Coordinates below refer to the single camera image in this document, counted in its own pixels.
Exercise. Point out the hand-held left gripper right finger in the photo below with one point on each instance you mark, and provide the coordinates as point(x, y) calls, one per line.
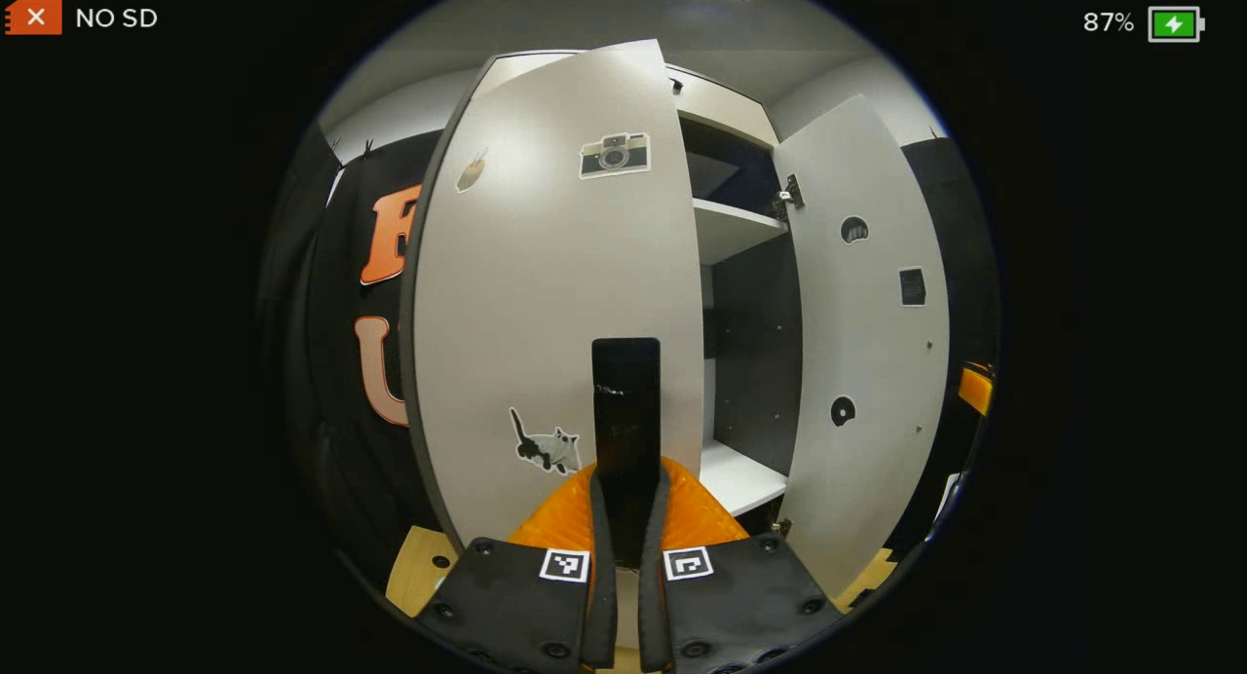
point(653, 606)

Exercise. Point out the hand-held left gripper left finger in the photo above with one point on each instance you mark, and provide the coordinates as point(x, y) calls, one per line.
point(602, 606)

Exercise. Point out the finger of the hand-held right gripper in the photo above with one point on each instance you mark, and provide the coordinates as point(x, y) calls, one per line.
point(975, 390)

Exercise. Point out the beige cabinet door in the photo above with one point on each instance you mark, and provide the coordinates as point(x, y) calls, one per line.
point(867, 343)
point(546, 284)

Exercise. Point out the beige double-door shoe cabinet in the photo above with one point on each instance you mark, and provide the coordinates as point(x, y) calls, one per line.
point(755, 362)

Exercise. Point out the white cabinet shelf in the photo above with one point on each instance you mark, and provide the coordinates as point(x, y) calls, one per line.
point(736, 474)
point(733, 228)

